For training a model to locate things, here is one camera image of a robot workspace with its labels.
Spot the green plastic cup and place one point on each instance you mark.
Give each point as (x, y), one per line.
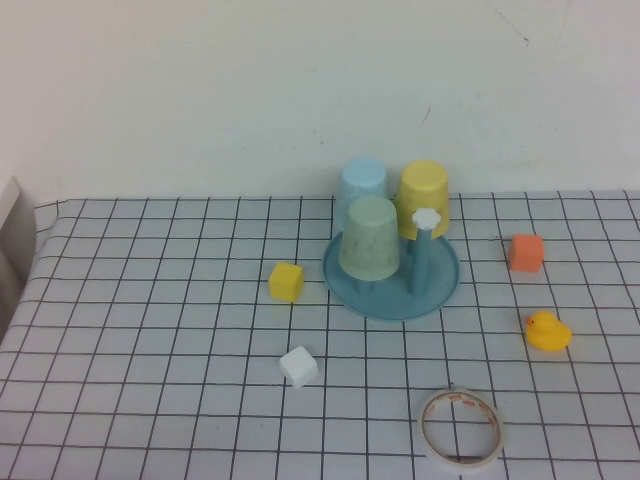
(369, 235)

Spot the orange foam cube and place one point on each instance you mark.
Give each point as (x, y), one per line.
(526, 252)

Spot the blue cup stand with pegs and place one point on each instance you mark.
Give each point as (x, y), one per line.
(390, 300)

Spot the grey checkered tablecloth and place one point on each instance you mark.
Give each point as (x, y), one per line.
(150, 300)

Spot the light blue plastic cup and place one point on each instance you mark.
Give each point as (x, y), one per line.
(364, 177)

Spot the white foam cube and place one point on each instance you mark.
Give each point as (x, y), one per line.
(298, 367)

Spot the yellow plastic cup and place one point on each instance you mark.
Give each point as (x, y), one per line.
(422, 185)

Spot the white tape roll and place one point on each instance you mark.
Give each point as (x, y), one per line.
(465, 465)

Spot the yellow foam cube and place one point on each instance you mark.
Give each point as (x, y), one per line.
(285, 282)

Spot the grey white furniture edge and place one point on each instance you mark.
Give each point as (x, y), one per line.
(12, 240)

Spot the yellow rubber duck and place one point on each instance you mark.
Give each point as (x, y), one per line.
(548, 337)

